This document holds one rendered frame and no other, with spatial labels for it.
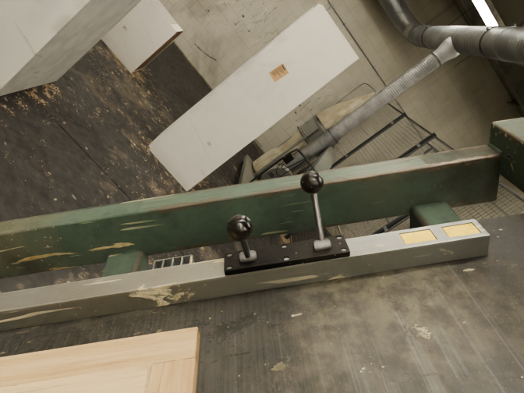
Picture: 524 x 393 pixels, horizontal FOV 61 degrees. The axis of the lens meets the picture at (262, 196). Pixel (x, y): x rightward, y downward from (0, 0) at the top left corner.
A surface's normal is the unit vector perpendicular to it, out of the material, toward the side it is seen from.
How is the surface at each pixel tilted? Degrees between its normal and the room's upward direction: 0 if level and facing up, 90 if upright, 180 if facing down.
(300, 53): 90
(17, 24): 90
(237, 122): 90
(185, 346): 60
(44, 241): 90
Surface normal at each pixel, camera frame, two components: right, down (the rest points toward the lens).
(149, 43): -0.03, 0.37
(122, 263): -0.15, -0.87
